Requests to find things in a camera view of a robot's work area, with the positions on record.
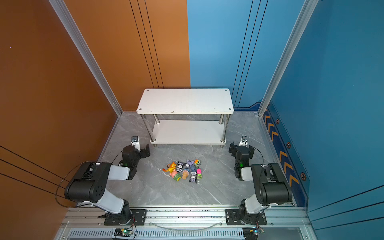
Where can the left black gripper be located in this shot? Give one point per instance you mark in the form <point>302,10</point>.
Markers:
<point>144,151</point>

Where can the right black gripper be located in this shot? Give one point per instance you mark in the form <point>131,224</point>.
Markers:
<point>233,149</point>

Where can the orange fox toy figure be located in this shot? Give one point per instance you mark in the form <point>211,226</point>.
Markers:
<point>170,168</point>

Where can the black white kuromi toy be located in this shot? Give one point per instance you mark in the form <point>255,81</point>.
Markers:
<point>180,166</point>

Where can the purple bat toy figure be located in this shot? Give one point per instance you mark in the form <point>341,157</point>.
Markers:
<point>189,165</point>

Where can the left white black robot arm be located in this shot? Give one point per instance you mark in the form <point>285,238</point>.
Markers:
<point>89,185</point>

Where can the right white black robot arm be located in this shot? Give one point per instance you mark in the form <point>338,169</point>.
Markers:
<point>270,185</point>

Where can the white two-tier metal shelf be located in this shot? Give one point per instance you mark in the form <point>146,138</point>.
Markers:
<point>155,102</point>

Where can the pink pig green toy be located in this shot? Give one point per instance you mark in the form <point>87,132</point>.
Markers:
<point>175,175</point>

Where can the green orange toy car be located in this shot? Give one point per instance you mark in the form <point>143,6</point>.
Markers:
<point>197,163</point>

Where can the pink green block toy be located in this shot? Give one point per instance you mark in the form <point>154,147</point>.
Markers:
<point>199,174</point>

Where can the ice cream cone toy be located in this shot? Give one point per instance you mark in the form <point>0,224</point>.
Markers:
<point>185,174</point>

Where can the grey purple kuromi toy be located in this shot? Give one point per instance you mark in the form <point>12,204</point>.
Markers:
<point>193,178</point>

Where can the left green circuit board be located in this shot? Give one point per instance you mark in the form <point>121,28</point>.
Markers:
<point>123,233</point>

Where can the right circuit board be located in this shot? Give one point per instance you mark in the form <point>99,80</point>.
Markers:
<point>252,233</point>

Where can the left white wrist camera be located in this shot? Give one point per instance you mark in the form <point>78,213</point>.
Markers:
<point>135,142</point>

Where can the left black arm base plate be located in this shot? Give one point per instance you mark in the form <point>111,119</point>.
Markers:
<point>135,217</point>

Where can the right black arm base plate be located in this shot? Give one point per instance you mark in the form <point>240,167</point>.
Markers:
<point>239,217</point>

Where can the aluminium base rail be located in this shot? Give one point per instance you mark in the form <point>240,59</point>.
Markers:
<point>187,223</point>

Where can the left aluminium corner post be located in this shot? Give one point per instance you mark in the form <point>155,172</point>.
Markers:
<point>76,36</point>

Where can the aluminium corner post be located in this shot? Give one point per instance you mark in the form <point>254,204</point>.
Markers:
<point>295,36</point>
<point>76,36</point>

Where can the right aluminium corner post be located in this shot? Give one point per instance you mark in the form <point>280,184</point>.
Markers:
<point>295,36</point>

